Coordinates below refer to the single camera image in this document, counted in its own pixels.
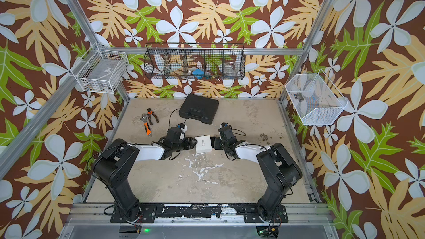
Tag blue object in basket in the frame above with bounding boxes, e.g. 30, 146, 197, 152
192, 69, 205, 79

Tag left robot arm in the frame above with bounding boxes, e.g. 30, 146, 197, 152
92, 126, 198, 224

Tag silver wrench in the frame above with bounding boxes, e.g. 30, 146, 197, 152
140, 114, 148, 123

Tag orange black pliers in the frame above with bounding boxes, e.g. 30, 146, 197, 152
147, 108, 159, 126

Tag black plastic tool case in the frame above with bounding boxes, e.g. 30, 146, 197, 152
179, 94, 219, 125

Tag dark object in mesh basket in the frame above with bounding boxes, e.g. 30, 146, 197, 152
293, 93, 305, 102

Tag white drawer jewelry box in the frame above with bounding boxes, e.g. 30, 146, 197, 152
195, 135, 213, 154

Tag white wire basket left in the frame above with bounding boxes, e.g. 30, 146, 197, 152
72, 44, 129, 94

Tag white mesh basket right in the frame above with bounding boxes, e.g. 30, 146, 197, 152
285, 70, 348, 126

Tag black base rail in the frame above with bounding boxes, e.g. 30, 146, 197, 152
104, 203, 288, 224

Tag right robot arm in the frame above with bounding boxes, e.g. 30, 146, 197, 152
211, 123, 303, 222

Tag black wire basket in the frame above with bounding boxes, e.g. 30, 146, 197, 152
142, 43, 246, 80

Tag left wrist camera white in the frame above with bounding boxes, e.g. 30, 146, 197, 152
177, 123, 188, 133

